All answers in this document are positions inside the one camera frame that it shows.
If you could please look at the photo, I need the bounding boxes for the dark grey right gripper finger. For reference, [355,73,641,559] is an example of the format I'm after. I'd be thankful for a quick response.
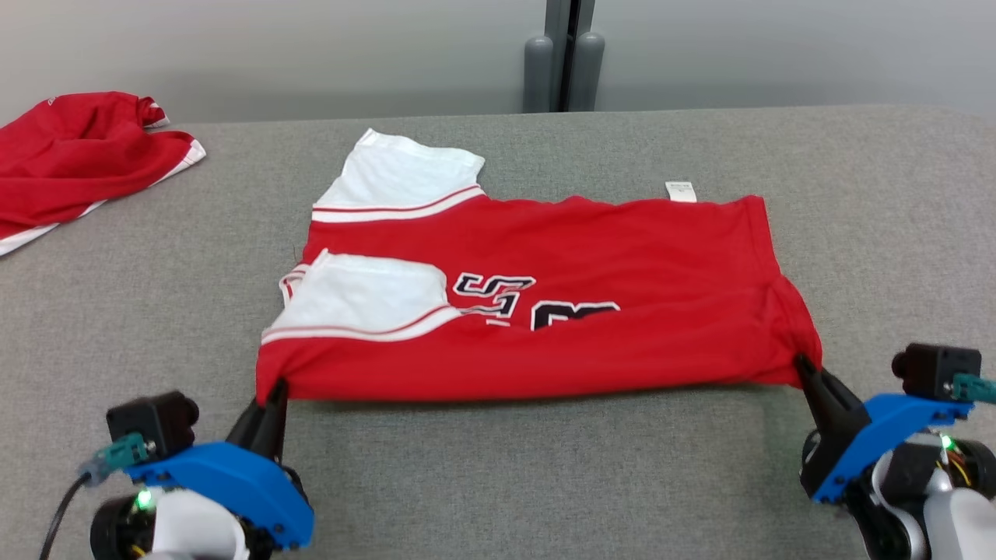
[803,356,870,450]
[793,356,841,467]

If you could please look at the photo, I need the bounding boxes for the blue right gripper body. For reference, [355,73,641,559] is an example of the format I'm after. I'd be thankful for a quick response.
[800,393,975,505]

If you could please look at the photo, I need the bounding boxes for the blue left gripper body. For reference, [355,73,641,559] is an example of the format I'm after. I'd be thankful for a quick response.
[124,441,315,550]

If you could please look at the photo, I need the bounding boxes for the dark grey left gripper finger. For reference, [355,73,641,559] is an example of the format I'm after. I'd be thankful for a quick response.
[265,378,289,461]
[226,398,270,453]

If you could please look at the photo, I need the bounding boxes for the red jersey with white sleeves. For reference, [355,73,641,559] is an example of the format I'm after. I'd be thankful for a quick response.
[256,128,823,404]

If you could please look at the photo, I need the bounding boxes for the red Bulls 23 shorts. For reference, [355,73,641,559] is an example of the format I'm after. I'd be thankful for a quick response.
[0,91,207,257]

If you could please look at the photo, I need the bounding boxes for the right camera cable teal plug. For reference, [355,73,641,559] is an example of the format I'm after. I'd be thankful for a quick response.
[951,373,996,406]

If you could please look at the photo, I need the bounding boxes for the camera cable teal plug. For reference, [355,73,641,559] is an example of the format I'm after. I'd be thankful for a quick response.
[951,373,996,406]
[39,433,150,560]

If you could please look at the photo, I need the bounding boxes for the left camera cable teal plug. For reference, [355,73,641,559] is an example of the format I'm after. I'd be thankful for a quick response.
[39,433,150,560]

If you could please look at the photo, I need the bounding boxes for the grey metal partition post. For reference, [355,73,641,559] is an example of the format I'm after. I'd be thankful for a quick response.
[523,0,606,114]

